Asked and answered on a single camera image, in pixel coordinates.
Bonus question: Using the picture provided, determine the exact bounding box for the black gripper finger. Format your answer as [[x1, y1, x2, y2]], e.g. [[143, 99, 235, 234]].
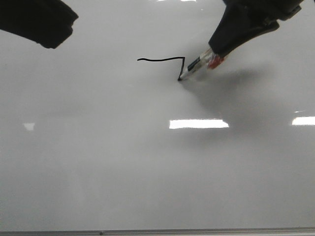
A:
[[209, 0, 301, 57], [0, 0, 78, 49]]

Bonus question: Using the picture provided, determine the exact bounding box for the white whiteboard with aluminium frame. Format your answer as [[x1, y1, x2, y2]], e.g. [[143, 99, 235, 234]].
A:
[[0, 0, 315, 231]]

